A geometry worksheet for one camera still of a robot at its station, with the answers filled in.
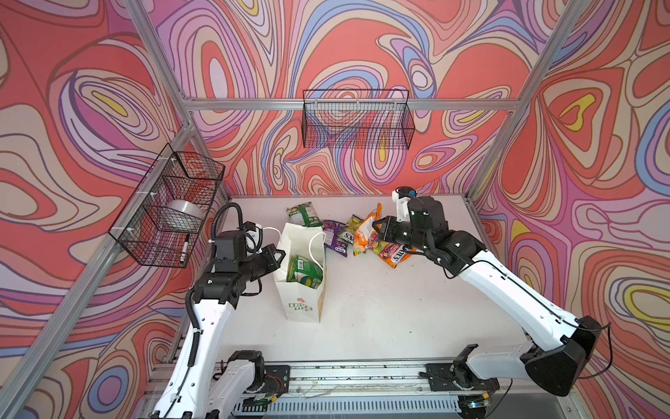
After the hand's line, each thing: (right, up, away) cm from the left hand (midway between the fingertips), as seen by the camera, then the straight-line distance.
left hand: (287, 253), depth 73 cm
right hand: (+24, +6, -1) cm, 25 cm away
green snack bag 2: (0, +12, +35) cm, 37 cm away
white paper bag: (+4, -14, +1) cm, 15 cm away
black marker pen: (-29, +2, -1) cm, 29 cm away
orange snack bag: (+23, +6, +3) cm, 24 cm away
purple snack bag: (+12, +2, +26) cm, 29 cm away
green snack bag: (+2, -7, +10) cm, 12 cm away
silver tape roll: (-30, +12, 0) cm, 32 cm away
